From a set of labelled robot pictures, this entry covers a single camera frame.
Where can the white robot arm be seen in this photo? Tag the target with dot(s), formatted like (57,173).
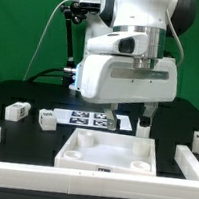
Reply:
(132,28)

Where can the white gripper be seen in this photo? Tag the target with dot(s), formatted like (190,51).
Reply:
(113,79)

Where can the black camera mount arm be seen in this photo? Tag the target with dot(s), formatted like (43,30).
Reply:
(70,33)

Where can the white sheet with markers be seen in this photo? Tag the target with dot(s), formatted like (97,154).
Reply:
(71,117)

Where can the white U-shaped fence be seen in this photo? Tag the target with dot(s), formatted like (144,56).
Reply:
(50,179)

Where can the white square table top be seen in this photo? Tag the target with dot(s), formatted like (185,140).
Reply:
(108,152)

